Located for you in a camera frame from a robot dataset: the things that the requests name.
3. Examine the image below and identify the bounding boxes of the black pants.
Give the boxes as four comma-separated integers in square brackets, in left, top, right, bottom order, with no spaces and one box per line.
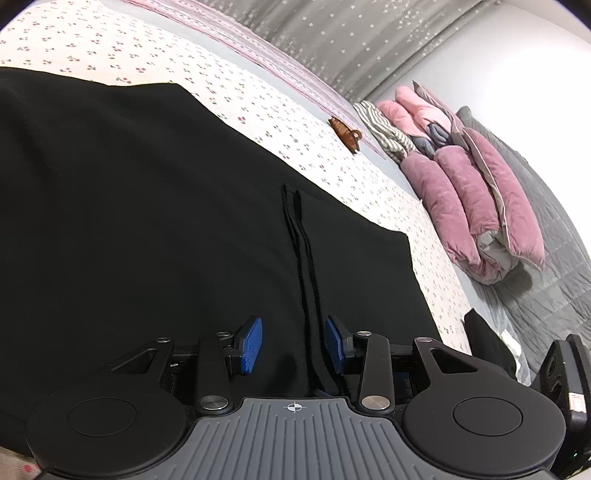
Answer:
[0,67,518,462]

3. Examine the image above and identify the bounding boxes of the white paper tag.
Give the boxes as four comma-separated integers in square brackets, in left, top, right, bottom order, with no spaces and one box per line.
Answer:
[501,329,523,369]

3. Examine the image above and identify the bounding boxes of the grey quilted bedspread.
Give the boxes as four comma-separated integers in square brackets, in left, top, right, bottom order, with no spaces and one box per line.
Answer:
[457,106,590,383]

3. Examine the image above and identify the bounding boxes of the pink folded quilt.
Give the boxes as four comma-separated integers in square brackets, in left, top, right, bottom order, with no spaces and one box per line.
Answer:
[402,82,545,285]

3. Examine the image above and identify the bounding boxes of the brown hair claw clip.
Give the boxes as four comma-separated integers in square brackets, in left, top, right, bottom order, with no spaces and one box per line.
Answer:
[328,117,363,155]

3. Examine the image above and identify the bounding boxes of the striped folded cloth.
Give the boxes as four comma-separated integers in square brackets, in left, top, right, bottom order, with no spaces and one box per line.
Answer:
[353,101,417,164]

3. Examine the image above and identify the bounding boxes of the blue grey folded garment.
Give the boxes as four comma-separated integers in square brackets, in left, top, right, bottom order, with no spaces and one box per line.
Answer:
[410,122,452,159]

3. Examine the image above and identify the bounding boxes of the light pink folded garment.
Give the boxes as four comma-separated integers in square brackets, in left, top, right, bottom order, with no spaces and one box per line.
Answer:
[376,86,452,138]

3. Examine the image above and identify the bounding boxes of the grey star curtain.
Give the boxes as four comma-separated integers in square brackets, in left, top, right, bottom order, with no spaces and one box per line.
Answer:
[205,0,492,102]

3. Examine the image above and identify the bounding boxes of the cherry print bed sheet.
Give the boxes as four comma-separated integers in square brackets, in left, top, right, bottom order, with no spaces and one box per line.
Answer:
[0,0,477,480]

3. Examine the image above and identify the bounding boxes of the pink striped blanket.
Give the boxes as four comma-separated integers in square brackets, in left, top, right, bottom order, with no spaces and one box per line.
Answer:
[128,0,357,122]

